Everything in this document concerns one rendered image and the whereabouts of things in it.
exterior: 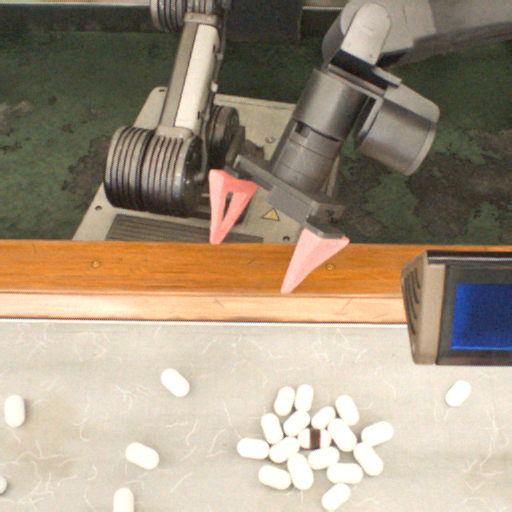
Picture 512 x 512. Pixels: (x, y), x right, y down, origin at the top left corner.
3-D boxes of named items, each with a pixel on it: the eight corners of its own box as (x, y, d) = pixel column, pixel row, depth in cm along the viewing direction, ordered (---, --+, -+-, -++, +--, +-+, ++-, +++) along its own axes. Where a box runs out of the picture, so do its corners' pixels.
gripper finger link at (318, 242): (264, 266, 73) (304, 187, 70) (317, 302, 70) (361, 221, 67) (229, 267, 67) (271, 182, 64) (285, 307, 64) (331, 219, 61)
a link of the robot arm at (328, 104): (317, 57, 66) (322, 58, 61) (379, 88, 67) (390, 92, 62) (285, 122, 68) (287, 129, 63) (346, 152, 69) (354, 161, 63)
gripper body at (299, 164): (262, 176, 73) (293, 112, 70) (338, 223, 68) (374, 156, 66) (228, 170, 67) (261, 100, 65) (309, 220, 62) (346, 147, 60)
